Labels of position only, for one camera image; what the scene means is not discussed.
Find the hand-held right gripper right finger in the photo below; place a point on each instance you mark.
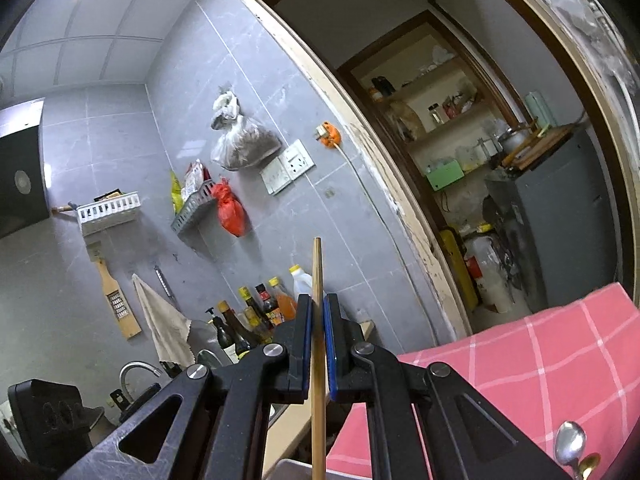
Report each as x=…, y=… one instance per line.
x=331, y=350

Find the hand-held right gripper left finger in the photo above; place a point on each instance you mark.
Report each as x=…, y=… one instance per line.
x=306, y=350

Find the wooden chopstick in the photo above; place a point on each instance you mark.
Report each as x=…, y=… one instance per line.
x=316, y=270

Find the white perforated utensil holder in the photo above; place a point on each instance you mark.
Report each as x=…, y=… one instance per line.
x=287, y=470

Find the silver metal spoon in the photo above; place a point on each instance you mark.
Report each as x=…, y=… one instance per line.
x=570, y=442

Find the orange sauce bottle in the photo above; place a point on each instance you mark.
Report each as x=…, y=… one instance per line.
x=284, y=305

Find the dark sauce bottle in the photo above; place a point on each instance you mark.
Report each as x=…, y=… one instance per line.
x=255, y=310
x=266, y=302

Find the yellow-labelled sauce bottle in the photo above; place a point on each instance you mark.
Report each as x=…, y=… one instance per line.
x=240, y=330

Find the dark pump bottle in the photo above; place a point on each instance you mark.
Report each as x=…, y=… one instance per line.
x=222, y=337

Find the metal faucet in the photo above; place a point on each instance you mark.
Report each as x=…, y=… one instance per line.
x=140, y=367

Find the beige hanging towel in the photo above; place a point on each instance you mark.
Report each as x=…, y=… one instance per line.
x=165, y=325

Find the yellow canister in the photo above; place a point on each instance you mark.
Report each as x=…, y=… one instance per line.
x=457, y=265

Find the wooden grater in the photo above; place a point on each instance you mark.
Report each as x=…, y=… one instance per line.
x=117, y=300

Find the hanging metal peeler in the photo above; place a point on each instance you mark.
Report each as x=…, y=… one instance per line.
x=165, y=285

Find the red plastic bag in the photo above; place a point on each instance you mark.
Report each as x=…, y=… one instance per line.
x=231, y=210

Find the white plastic jug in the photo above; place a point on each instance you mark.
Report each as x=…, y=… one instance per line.
x=487, y=270

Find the pink checked tablecloth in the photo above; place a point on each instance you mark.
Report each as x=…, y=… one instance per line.
x=525, y=370

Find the yellow snack packet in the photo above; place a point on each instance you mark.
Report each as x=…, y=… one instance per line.
x=175, y=192

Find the red and white packet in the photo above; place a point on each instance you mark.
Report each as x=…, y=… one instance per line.
x=195, y=177

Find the green box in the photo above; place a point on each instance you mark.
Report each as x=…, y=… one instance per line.
x=444, y=176

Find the clear bag of dried goods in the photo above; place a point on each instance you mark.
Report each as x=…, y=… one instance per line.
x=245, y=145

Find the orange plug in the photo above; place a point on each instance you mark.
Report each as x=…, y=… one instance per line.
x=329, y=136

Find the black range hood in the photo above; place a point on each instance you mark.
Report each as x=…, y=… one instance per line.
x=20, y=180

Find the glass jar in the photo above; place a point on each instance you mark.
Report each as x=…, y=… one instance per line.
x=437, y=114

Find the grey cabinet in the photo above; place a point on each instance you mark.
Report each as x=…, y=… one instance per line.
x=560, y=220

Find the wooden shelf unit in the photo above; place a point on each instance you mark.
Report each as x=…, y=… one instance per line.
x=425, y=90

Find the metal pot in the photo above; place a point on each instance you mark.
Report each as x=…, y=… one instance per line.
x=512, y=141

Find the gold metal spoon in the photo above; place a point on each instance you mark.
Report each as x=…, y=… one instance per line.
x=590, y=465

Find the wooden cutting boards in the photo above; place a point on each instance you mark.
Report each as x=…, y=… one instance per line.
x=545, y=145

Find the pale green container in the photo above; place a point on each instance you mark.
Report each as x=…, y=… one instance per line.
x=541, y=109

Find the clear hanging plastic bag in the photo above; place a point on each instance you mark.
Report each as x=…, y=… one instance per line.
x=590, y=20

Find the grey wall rack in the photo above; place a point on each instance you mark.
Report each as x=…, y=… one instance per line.
x=192, y=215

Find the white wall switch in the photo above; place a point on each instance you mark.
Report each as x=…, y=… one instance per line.
x=275, y=176

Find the white wall socket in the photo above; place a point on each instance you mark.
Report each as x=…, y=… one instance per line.
x=296, y=159

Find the white wall basket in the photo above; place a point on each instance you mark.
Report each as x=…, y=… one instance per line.
x=107, y=212

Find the worn door frame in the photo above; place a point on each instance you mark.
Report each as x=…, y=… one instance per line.
x=350, y=110

